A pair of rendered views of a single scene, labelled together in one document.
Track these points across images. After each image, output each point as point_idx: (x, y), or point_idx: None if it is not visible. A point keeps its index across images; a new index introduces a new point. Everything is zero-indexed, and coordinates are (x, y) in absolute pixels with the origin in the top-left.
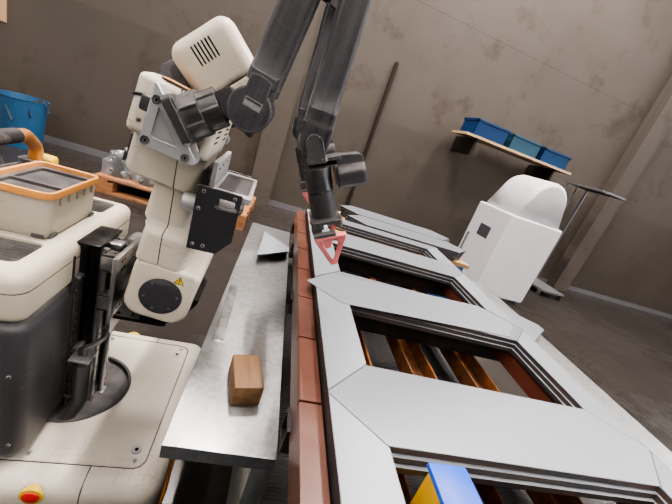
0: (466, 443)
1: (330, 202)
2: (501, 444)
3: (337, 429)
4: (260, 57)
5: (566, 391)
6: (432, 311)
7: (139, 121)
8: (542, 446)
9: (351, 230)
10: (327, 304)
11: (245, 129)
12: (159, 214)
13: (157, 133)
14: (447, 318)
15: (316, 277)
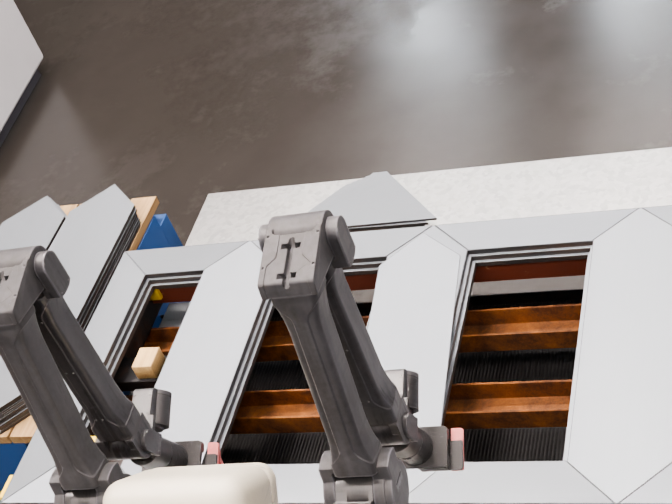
0: (661, 391)
1: (424, 432)
2: (657, 358)
3: (663, 499)
4: (367, 449)
5: (565, 242)
6: (420, 346)
7: None
8: (654, 319)
9: (86, 418)
10: (445, 491)
11: (407, 501)
12: None
13: None
14: (434, 330)
15: None
